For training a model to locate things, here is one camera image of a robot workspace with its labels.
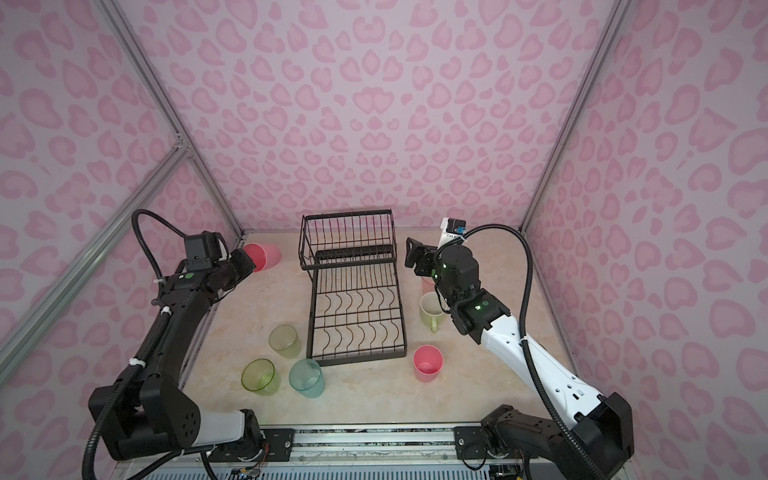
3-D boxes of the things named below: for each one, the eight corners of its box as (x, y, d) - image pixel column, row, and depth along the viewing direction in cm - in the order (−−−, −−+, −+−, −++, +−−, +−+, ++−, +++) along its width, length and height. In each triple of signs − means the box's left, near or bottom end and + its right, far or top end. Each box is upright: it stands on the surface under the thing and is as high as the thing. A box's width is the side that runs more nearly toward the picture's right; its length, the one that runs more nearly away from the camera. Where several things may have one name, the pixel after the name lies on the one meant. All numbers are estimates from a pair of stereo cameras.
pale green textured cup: (275, 359, 89) (266, 347, 82) (281, 337, 93) (272, 324, 87) (300, 359, 89) (293, 347, 82) (305, 337, 93) (298, 324, 87)
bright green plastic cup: (250, 398, 82) (237, 388, 75) (259, 370, 87) (247, 358, 80) (279, 398, 82) (268, 388, 75) (286, 370, 87) (276, 358, 80)
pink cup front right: (414, 382, 85) (416, 369, 77) (413, 358, 89) (414, 343, 81) (443, 382, 85) (448, 368, 77) (440, 358, 89) (445, 343, 81)
